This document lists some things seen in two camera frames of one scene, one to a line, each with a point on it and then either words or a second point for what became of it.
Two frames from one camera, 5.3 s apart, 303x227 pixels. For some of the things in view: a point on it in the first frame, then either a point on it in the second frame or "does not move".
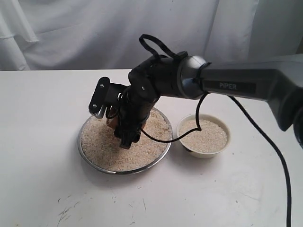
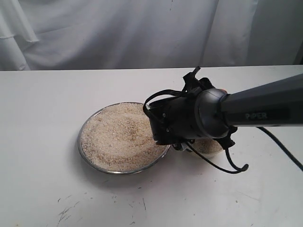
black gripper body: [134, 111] → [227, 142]
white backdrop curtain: [40, 35] does not move
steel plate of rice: [100, 149] does not move
